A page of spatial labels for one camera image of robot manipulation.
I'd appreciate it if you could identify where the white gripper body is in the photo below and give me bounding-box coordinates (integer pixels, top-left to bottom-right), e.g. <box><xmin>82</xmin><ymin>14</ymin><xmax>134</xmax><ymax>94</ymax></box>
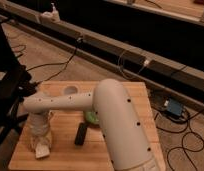
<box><xmin>29</xmin><ymin>114</ymin><xmax>50</xmax><ymax>136</ymax></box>

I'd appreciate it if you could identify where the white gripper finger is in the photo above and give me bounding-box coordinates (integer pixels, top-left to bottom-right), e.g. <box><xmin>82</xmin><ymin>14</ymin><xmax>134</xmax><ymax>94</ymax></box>
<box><xmin>44</xmin><ymin>134</ymin><xmax>52</xmax><ymax>148</ymax></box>
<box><xmin>30</xmin><ymin>136</ymin><xmax>39</xmax><ymax>151</ymax></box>

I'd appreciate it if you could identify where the white sponge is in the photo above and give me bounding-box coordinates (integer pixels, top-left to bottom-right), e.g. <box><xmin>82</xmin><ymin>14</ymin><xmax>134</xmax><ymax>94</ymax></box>
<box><xmin>36</xmin><ymin>146</ymin><xmax>50</xmax><ymax>159</ymax></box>

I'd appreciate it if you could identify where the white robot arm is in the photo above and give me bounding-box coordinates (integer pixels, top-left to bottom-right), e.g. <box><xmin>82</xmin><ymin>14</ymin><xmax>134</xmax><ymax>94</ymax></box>
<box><xmin>24</xmin><ymin>79</ymin><xmax>161</xmax><ymax>171</ymax></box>

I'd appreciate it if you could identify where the black tripod stand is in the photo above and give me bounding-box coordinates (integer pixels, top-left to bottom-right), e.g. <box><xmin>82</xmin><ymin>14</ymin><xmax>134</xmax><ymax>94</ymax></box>
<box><xmin>0</xmin><ymin>22</ymin><xmax>36</xmax><ymax>145</ymax></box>

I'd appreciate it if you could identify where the blue electronic box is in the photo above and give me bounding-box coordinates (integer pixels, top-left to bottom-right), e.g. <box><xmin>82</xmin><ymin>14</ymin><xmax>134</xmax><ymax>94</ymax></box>
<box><xmin>164</xmin><ymin>99</ymin><xmax>183</xmax><ymax>117</ymax></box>

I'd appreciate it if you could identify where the black floor cable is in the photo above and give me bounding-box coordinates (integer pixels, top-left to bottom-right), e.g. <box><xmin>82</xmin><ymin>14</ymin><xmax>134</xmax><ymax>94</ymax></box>
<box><xmin>26</xmin><ymin>39</ymin><xmax>81</xmax><ymax>83</ymax></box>

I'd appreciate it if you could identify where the white object on rail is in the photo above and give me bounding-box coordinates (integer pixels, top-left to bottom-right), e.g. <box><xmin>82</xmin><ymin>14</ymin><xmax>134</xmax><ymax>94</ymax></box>
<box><xmin>40</xmin><ymin>3</ymin><xmax>60</xmax><ymax>22</ymax></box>

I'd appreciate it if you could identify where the grey metal rail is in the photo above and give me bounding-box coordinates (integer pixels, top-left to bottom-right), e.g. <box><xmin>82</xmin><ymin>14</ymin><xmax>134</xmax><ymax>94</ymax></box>
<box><xmin>0</xmin><ymin>0</ymin><xmax>204</xmax><ymax>84</ymax></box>

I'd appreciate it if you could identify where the black cable bundle right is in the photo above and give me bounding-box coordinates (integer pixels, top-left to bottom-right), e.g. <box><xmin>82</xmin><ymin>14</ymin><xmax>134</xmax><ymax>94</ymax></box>
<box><xmin>153</xmin><ymin>108</ymin><xmax>204</xmax><ymax>171</ymax></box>

